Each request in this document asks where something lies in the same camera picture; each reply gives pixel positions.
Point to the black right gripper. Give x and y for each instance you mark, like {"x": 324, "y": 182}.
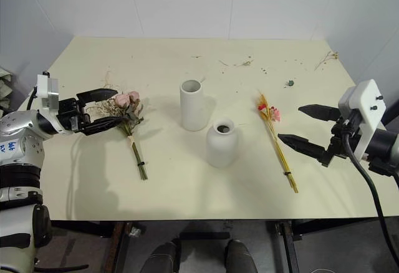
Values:
{"x": 341, "y": 139}

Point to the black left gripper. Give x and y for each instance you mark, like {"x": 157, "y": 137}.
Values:
{"x": 69, "y": 114}

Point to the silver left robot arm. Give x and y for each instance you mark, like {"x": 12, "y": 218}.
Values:
{"x": 18, "y": 148}

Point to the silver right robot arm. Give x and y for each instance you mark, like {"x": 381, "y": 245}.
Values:
{"x": 381, "y": 148}

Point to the white round narrow-neck vase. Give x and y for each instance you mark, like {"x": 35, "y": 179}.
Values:
{"x": 222, "y": 145}

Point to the white cylinder vase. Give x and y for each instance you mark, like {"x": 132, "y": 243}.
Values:
{"x": 193, "y": 108}

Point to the pink rose dried bouquet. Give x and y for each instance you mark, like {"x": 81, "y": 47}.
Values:
{"x": 129, "y": 111}

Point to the pale dried grass sprig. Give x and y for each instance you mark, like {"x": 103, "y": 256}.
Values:
{"x": 108, "y": 78}

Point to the yellow red dried bouquet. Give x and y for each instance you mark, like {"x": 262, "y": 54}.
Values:
{"x": 272, "y": 120}

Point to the small green leaf scrap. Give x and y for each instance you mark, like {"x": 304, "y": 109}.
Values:
{"x": 290, "y": 83}

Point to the thin dried twig piece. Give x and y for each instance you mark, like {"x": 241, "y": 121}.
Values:
{"x": 240, "y": 64}

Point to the crumpled pale green cloth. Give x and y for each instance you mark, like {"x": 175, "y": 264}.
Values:
{"x": 5, "y": 90}

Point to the dark rounded shape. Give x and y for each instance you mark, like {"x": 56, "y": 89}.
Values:
{"x": 240, "y": 257}
{"x": 163, "y": 259}

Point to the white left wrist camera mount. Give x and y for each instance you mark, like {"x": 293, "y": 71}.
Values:
{"x": 50, "y": 93}

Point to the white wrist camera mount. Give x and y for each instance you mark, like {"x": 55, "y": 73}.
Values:
{"x": 368, "y": 104}
{"x": 50, "y": 93}

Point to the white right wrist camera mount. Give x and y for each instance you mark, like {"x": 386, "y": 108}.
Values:
{"x": 368, "y": 104}

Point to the black metal table frame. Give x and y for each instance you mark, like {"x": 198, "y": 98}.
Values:
{"x": 290, "y": 242}

